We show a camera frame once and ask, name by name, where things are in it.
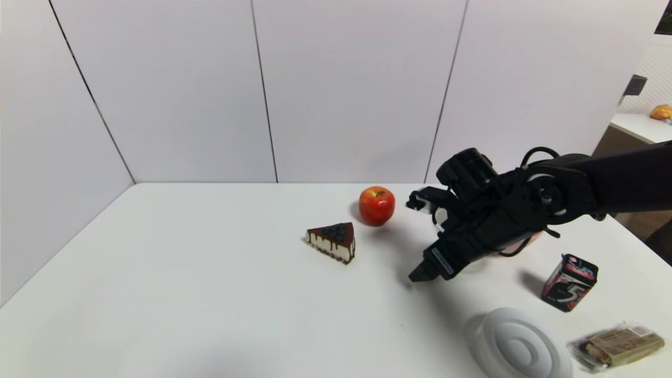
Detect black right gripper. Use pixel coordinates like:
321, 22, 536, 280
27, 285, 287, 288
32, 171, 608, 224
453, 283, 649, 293
408, 222, 499, 282

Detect dark corner object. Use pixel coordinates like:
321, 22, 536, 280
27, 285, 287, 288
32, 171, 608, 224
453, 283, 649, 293
655, 0, 672, 35

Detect red apple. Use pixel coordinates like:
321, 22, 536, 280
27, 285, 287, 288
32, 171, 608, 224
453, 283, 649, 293
359, 186, 396, 227

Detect chocolate cake slice with blueberries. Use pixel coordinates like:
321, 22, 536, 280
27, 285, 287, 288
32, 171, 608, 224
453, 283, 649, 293
306, 222, 356, 265

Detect white round plastic lid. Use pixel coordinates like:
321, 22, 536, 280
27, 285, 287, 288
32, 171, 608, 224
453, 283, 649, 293
465, 308, 574, 378

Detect black and pink gum box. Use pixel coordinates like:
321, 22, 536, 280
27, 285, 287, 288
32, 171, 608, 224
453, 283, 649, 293
541, 254, 599, 313

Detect gold chocolate packet clear wrap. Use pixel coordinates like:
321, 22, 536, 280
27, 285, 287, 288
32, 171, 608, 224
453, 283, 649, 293
570, 323, 666, 371

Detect white side table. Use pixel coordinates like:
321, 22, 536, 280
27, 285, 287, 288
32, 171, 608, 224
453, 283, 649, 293
593, 113, 672, 157

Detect small black box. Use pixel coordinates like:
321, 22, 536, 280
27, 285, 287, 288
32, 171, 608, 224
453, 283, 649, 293
623, 75, 648, 97

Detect perforated pegboard panel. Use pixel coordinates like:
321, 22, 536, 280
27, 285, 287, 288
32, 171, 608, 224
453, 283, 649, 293
618, 45, 672, 115

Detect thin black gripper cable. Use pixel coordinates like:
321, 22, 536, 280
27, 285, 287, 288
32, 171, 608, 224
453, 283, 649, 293
496, 236, 533, 258

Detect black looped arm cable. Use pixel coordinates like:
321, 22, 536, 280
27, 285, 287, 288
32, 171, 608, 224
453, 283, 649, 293
520, 146, 561, 169

